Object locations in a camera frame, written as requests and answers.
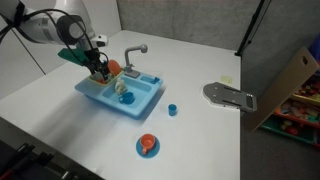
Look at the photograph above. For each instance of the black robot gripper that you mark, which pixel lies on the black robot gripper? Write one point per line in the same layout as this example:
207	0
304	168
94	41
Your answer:
95	65

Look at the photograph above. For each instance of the small blue cup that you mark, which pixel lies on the small blue cup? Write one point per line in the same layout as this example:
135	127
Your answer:
172	109

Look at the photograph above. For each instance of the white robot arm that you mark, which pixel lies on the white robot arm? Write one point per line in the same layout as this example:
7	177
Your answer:
67	23

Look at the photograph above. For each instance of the orange plate in rack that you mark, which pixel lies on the orange plate in rack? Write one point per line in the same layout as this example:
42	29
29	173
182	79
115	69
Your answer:
114	67

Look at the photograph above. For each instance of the blue toy sink basin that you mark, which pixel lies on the blue toy sink basin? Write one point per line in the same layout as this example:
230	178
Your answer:
144	88

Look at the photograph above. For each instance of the blue mug in sink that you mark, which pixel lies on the blue mug in sink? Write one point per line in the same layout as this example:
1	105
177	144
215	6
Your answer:
127	98

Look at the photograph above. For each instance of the orange mug on saucer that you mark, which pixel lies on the orange mug on saucer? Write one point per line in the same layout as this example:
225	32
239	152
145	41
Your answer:
147	142

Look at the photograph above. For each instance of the blue saucer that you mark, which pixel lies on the blue saucer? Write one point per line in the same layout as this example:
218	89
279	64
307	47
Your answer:
151	152

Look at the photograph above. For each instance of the black equipment at table edge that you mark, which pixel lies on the black equipment at table edge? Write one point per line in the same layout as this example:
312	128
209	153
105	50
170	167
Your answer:
23	164

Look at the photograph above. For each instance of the grey metal mounting plate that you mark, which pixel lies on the grey metal mounting plate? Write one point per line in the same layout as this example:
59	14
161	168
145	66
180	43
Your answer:
227	96

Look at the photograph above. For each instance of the black tripod pole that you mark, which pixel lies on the black tripod pole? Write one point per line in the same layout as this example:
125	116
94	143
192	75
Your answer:
253	26

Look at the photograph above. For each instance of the wooden toy shelf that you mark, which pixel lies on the wooden toy shelf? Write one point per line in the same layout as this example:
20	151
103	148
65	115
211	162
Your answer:
290	105

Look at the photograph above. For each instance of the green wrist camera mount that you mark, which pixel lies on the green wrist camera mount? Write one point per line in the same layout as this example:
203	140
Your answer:
75	56

